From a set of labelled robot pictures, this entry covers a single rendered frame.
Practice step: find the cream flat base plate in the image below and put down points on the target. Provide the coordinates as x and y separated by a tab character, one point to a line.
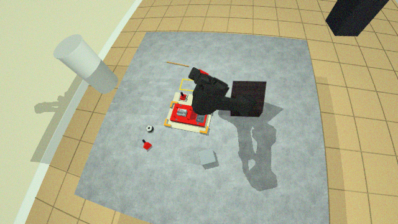
187	127

